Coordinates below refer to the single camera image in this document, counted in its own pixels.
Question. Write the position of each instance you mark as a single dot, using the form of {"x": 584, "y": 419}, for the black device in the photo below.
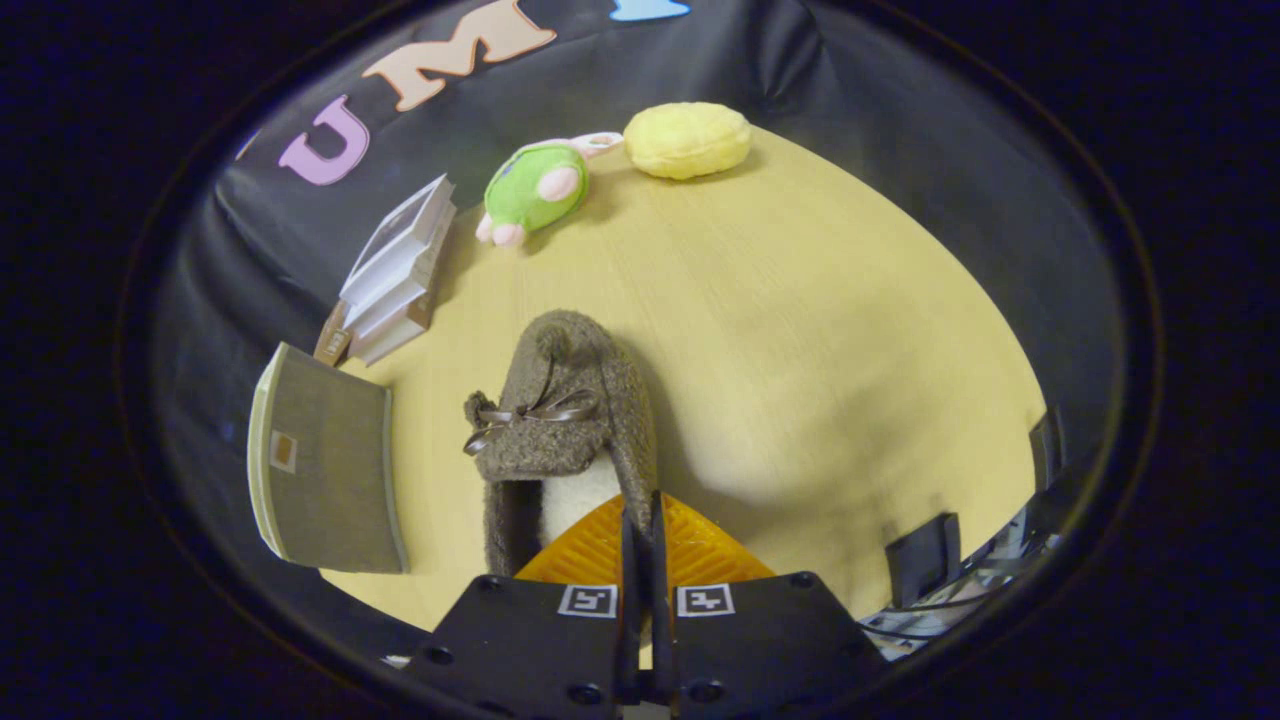
{"x": 922, "y": 558}

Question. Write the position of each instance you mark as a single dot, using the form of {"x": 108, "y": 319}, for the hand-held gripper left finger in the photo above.
{"x": 540, "y": 645}

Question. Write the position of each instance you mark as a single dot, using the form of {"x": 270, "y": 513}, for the brown fuzzy shoe with bow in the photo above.
{"x": 580, "y": 360}

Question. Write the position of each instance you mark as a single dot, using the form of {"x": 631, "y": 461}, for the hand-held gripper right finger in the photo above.
{"x": 760, "y": 640}

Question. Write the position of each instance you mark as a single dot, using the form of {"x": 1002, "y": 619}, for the beige fabric storage box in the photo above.
{"x": 330, "y": 470}

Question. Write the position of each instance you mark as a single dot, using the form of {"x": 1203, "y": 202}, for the yellow plush toy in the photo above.
{"x": 688, "y": 140}

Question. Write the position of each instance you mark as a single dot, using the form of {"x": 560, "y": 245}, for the black backdrop cloth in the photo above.
{"x": 250, "y": 260}

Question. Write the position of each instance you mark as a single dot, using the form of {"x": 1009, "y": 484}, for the green plush toy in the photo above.
{"x": 530, "y": 185}

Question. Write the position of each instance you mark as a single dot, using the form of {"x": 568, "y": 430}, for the brown book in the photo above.
{"x": 332, "y": 345}

